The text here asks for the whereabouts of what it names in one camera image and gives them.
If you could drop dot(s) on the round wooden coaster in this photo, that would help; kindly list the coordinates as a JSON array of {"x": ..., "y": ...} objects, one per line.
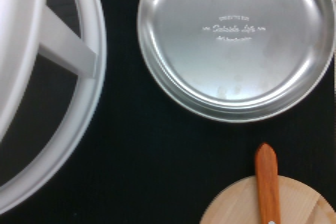
[{"x": 303, "y": 205}]

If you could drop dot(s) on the fork with orange wooden handle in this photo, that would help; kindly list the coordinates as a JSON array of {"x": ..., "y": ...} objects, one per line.
[{"x": 267, "y": 184}]

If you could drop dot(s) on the white two-tier turntable shelf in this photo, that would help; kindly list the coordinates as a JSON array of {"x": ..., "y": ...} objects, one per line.
[{"x": 34, "y": 34}]

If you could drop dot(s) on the round silver metal plate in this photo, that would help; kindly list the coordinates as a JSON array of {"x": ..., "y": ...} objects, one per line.
[{"x": 237, "y": 58}]

